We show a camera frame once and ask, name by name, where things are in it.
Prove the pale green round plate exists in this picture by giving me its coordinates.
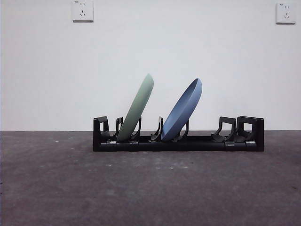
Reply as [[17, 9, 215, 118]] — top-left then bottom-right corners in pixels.
[[117, 73, 155, 143]]

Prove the black plate rack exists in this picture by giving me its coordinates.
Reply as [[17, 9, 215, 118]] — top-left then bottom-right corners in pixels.
[[93, 115, 264, 152]]

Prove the blue round plate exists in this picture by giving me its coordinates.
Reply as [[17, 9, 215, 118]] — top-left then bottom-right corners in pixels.
[[160, 77, 203, 142]]

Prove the white wall socket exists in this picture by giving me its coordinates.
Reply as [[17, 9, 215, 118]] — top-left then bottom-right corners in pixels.
[[72, 0, 94, 23], [276, 2, 297, 24]]

